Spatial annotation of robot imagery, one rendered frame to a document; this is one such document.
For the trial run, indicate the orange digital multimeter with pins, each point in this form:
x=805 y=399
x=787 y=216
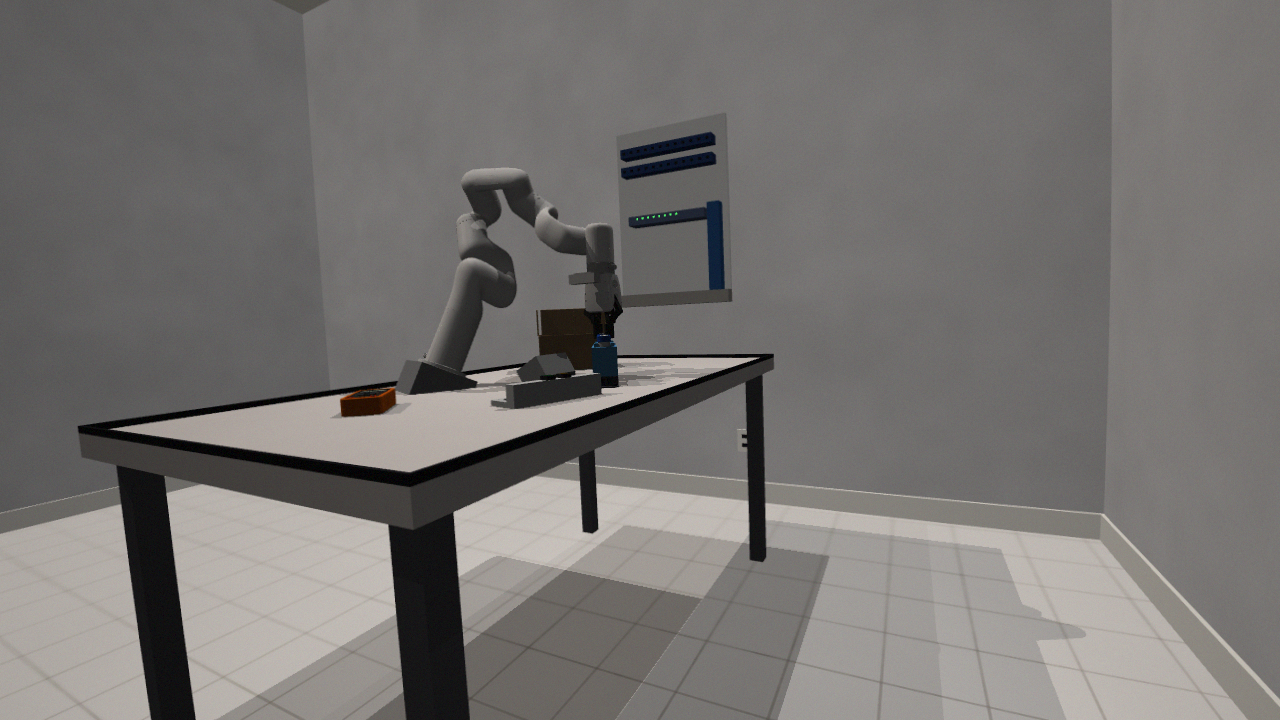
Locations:
x=368 y=402

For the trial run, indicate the dark grey button housing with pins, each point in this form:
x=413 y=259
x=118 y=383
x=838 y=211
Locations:
x=550 y=364

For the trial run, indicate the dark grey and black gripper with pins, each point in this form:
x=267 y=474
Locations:
x=603 y=297

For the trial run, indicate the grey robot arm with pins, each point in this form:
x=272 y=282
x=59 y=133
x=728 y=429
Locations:
x=475 y=280

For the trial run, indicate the black table edge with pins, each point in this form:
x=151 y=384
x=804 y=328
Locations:
x=394 y=477

